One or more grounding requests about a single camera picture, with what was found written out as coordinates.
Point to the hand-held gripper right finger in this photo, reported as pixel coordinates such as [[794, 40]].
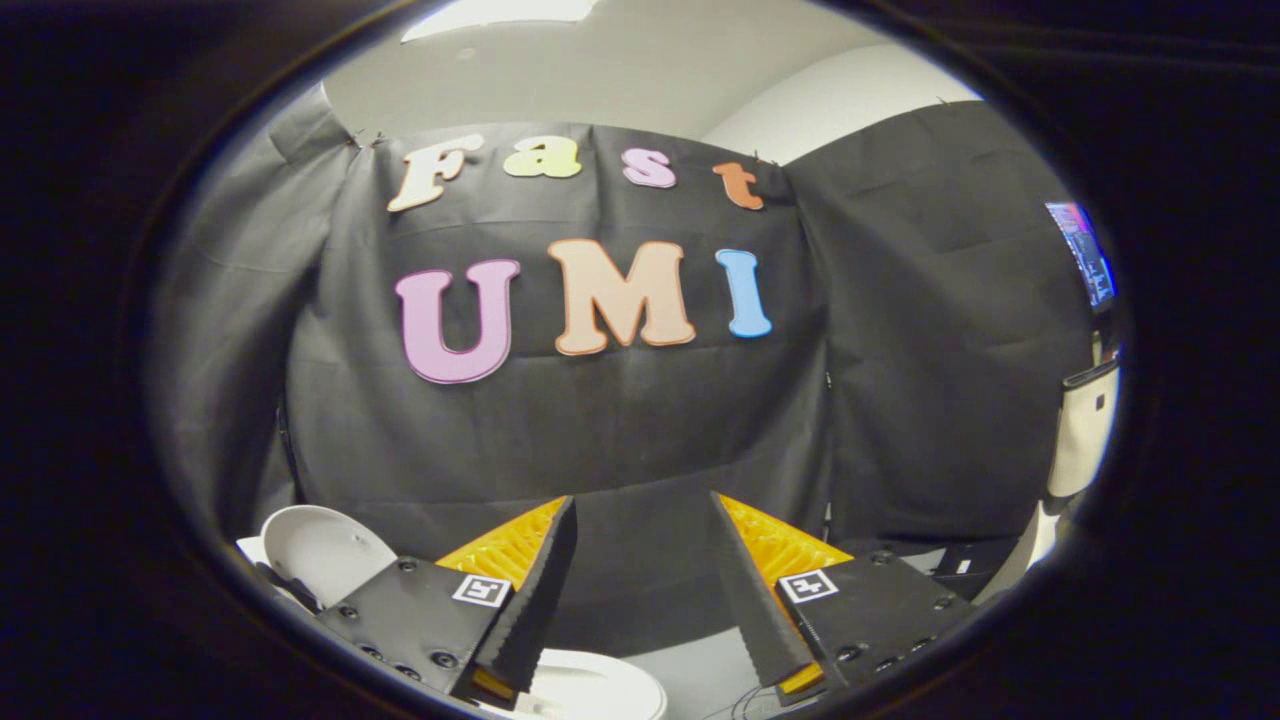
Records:
[[760, 610]]

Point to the computer monitor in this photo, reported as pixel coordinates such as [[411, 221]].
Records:
[[1088, 255]]

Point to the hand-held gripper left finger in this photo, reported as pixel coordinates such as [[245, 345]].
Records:
[[535, 600]]

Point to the black box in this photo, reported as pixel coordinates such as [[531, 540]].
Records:
[[965, 570]]

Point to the white panel with dark edge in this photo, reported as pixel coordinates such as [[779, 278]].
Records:
[[1085, 430]]

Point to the black backdrop cloth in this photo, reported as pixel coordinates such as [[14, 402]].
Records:
[[620, 420]]

